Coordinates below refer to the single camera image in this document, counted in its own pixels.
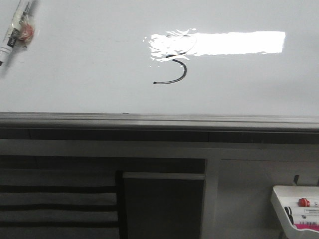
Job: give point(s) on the red capped marker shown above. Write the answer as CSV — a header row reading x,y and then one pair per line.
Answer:
x,y
308,202

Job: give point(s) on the white plastic marker tray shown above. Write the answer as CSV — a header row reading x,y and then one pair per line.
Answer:
x,y
288,196

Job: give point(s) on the white whiteboard marker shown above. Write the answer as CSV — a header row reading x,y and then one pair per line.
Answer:
x,y
20,31

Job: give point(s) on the black capped marker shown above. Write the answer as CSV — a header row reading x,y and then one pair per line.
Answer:
x,y
303,216

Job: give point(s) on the striped slatted shelf panel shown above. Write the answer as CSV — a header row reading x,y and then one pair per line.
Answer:
x,y
62,204

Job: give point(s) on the dark cabinet door panel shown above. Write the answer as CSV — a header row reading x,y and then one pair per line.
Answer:
x,y
164,208

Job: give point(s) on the white whiteboard with metal frame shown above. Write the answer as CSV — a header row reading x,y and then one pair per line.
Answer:
x,y
242,71

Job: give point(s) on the pink whiteboard eraser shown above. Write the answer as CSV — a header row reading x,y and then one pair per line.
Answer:
x,y
307,227

